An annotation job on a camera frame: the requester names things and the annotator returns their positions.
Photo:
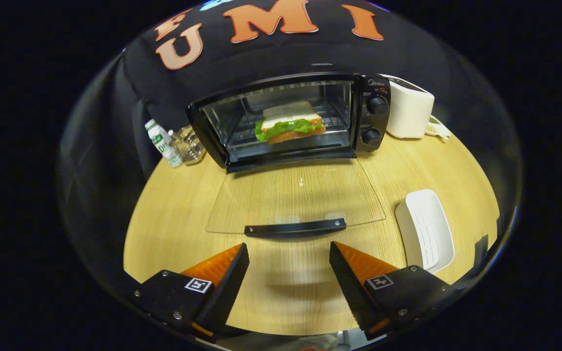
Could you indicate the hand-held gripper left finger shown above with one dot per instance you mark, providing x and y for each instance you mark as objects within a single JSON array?
[{"x": 227, "y": 287}]

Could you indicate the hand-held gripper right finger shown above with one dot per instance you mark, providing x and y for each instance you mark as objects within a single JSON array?
[{"x": 349, "y": 287}]

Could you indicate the black toaster oven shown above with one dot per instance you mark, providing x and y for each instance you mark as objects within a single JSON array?
[{"x": 373, "y": 122}]

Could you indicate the lettuce sandwich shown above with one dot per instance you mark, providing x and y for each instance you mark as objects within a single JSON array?
[{"x": 291, "y": 122}]

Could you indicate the white pop-up toaster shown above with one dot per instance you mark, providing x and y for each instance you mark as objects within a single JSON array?
[{"x": 410, "y": 114}]

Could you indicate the white rectangular tray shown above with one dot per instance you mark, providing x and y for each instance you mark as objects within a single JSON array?
[{"x": 427, "y": 229}]

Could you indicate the clear glass jar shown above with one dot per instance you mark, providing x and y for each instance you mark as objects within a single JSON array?
[{"x": 190, "y": 146}]

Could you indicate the white plastic bottle green label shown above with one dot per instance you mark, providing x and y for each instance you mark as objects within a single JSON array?
[{"x": 163, "y": 144}]

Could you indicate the small white dish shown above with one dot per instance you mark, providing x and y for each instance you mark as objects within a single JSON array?
[{"x": 438, "y": 129}]

